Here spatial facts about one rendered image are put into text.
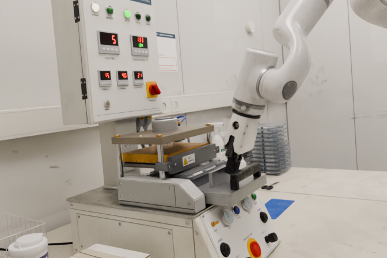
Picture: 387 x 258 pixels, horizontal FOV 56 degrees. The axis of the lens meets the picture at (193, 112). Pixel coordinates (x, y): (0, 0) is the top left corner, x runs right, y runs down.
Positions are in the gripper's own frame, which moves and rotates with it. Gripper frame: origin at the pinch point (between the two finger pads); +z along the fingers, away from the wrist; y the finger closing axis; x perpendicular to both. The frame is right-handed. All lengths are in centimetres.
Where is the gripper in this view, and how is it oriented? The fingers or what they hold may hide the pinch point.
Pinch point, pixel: (232, 166)
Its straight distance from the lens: 100.0
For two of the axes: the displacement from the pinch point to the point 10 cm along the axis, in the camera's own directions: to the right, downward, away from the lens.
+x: -8.1, -3.0, 4.9
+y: 5.4, -0.9, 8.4
